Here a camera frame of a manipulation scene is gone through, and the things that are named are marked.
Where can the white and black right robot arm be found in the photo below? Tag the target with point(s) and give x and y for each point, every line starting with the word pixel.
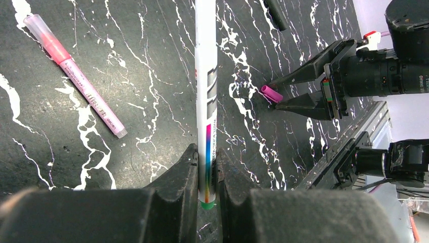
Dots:
pixel 404 162

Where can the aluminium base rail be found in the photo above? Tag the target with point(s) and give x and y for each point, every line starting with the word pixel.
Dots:
pixel 335 170

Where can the magenta pen cap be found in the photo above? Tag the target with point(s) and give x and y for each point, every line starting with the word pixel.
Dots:
pixel 271 94

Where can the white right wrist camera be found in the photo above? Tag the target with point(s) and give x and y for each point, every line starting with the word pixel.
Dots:
pixel 370 41

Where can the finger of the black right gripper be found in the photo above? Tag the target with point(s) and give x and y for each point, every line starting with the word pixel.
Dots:
pixel 312 105
pixel 313 68

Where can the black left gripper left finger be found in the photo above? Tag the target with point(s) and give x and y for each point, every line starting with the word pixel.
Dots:
pixel 163 211

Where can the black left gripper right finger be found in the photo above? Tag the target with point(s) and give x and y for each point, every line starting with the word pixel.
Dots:
pixel 252 214

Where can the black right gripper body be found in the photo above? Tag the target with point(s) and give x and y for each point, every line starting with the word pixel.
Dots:
pixel 352 72

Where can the black orange highlighter marker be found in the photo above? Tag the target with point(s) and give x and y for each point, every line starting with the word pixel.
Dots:
pixel 277 14

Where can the white green thin pen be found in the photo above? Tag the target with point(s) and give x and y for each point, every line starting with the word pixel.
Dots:
pixel 206 75

